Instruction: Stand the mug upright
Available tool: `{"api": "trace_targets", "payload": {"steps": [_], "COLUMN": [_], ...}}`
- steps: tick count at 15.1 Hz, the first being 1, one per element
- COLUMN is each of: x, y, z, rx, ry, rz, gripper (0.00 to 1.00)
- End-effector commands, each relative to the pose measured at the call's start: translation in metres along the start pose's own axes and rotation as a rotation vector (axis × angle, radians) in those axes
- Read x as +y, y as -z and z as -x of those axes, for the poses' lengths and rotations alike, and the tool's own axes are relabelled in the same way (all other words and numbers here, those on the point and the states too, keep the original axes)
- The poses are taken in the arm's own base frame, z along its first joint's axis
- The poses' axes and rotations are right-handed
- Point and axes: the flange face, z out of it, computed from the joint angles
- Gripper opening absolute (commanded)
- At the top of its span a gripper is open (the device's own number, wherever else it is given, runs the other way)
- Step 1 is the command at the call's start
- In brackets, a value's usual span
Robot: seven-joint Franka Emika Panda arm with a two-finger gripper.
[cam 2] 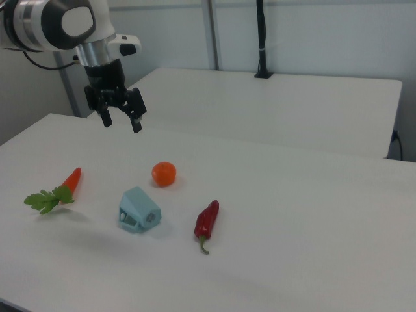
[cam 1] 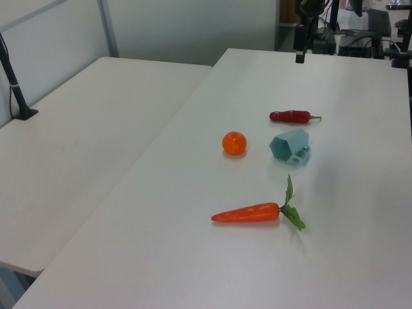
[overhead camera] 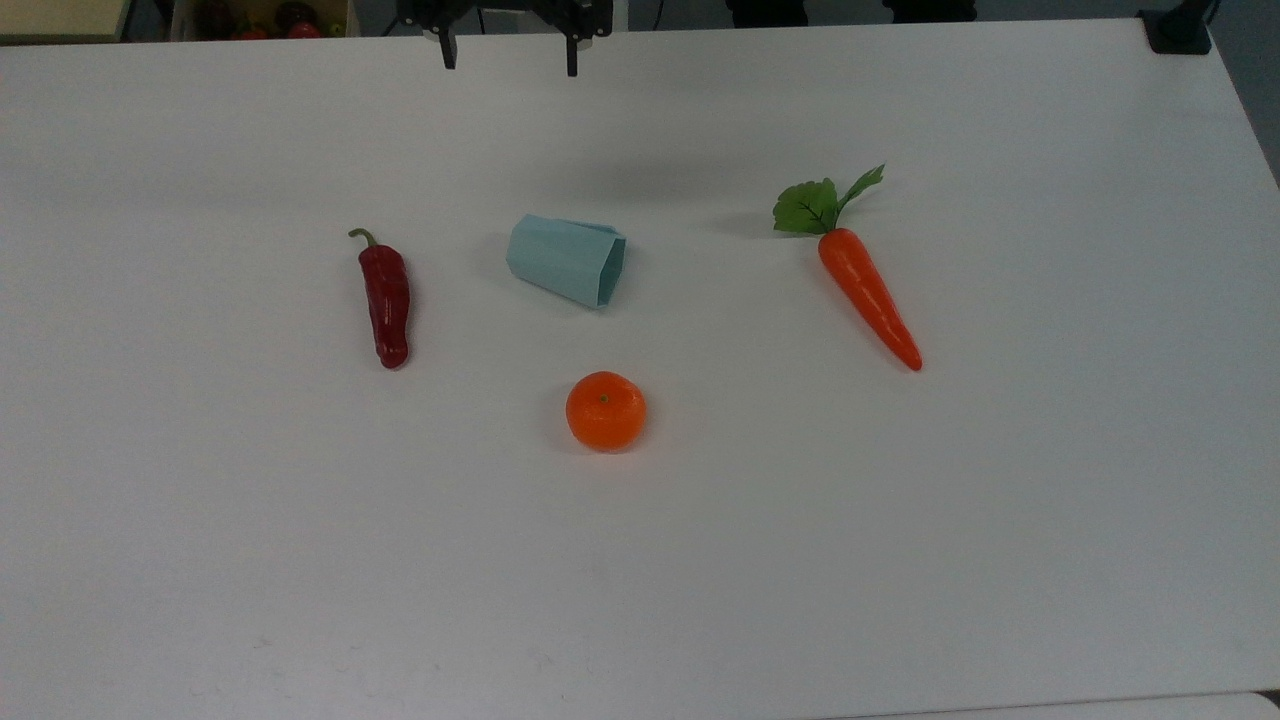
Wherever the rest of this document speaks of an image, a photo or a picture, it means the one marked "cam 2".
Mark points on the orange mandarin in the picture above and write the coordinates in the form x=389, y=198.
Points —
x=164, y=174

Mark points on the white side table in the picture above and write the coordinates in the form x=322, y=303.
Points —
x=260, y=107

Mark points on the orange carrot with green leaves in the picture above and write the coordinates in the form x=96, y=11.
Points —
x=73, y=180

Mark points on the black camera pole with clamp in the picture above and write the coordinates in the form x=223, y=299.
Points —
x=261, y=48

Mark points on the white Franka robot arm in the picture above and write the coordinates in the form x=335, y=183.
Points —
x=35, y=22

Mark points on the light blue faceted mug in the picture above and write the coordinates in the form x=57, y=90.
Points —
x=139, y=204

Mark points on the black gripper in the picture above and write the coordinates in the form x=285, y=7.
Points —
x=105, y=84

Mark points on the red chili pepper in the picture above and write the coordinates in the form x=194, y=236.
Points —
x=206, y=221

